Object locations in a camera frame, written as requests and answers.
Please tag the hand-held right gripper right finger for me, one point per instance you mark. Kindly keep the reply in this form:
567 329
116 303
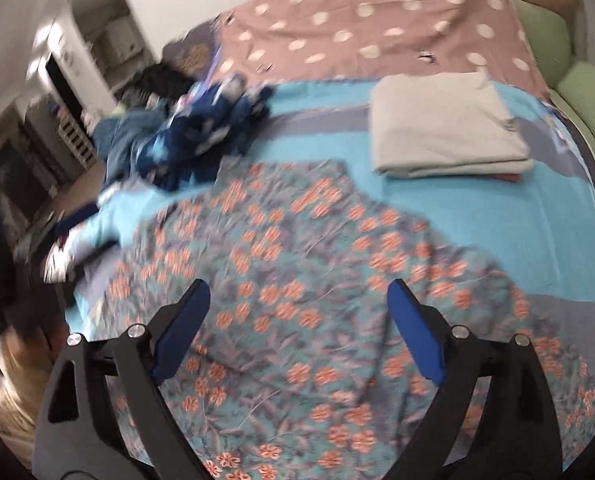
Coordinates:
420 332

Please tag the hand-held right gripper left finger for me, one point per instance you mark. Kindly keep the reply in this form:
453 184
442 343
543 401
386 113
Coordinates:
177 330

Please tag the teal floral garment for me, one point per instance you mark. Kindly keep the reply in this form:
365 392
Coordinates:
302 260

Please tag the light blue garment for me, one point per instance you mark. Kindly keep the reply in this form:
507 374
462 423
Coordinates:
107 220

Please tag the dark red folded cloth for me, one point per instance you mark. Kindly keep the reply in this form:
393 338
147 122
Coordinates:
507 177

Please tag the blue patterned garment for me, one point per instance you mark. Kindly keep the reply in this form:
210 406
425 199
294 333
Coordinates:
202 135

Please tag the blue denim garment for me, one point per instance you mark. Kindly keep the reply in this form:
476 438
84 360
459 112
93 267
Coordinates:
122 135

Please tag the folded light grey cloth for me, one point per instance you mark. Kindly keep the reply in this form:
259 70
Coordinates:
442 125

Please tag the white slatted crate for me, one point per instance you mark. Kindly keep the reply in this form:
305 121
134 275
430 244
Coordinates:
77 140

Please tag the dark wooden cabinet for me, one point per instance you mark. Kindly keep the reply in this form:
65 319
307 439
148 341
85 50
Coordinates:
27 170

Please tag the black garment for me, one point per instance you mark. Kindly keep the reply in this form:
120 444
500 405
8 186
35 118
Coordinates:
162 80

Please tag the purple cushion with gold print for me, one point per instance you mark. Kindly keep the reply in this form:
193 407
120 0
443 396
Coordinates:
190 52

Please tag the green pillow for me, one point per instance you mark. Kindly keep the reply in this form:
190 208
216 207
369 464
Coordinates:
592 105
545 40

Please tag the pink dotted bedsheet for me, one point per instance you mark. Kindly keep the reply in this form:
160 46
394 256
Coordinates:
377 30

